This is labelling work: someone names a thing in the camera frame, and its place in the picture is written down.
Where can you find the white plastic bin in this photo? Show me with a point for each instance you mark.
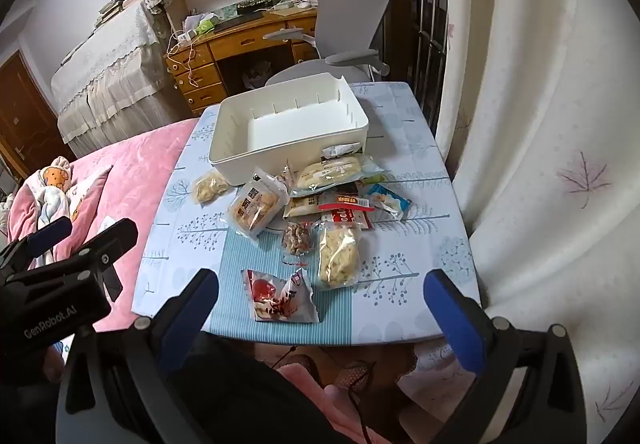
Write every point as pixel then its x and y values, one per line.
pixel 280 134

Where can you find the wooden desk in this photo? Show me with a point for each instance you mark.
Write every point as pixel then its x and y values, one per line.
pixel 200 74

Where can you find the small clear snack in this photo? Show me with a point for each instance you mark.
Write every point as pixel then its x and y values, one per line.
pixel 288 176

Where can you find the cartoon print pillow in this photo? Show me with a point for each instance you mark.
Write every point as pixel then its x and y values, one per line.
pixel 55 194

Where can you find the blue snack packet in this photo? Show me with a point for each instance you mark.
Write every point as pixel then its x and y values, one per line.
pixel 387 200

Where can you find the pink blanket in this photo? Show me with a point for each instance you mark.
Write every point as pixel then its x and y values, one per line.
pixel 140 164

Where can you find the orange snack packet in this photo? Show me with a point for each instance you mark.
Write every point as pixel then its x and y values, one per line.
pixel 347 200

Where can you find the lace cloth covered furniture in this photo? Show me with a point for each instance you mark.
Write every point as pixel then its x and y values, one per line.
pixel 110 69

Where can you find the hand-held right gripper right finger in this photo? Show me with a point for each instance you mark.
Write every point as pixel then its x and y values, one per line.
pixel 457 326

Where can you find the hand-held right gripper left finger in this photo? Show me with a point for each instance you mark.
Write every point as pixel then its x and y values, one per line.
pixel 185 321

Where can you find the beige snack packet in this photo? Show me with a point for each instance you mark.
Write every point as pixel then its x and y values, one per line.
pixel 302 206

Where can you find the white floral curtain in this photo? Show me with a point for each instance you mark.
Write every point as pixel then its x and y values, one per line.
pixel 540 124

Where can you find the green snack packet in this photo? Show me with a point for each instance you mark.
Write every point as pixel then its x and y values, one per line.
pixel 374 179

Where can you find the green bag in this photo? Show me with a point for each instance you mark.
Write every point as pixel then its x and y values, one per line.
pixel 205 26

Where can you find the clear nut packet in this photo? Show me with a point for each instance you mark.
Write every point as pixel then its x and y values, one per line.
pixel 298 239

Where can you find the grey office chair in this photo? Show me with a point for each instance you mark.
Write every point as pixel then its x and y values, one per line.
pixel 350 9

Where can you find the metal window grille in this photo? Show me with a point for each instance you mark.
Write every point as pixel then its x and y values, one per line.
pixel 425 24

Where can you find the wooden door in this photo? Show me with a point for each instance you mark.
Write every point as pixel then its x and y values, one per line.
pixel 25 114

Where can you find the orange bread packet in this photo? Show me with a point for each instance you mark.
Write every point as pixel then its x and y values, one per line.
pixel 255 209

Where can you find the small white snack packet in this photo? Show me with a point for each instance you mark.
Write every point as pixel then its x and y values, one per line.
pixel 340 150

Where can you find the brown patterned slipper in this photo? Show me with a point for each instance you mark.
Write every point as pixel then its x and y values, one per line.
pixel 307 365
pixel 355 372

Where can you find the large clear floss bread packet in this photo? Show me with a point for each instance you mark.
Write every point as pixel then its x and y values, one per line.
pixel 339 254

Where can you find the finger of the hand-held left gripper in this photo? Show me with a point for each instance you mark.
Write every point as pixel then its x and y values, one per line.
pixel 112 236
pixel 50 232

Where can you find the small clear pastry packet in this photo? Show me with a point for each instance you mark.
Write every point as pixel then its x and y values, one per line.
pixel 211 188

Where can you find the tree print tablecloth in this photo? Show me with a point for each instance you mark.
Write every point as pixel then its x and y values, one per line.
pixel 400 149

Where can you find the person's leg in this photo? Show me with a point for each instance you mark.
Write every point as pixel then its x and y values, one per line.
pixel 250 399

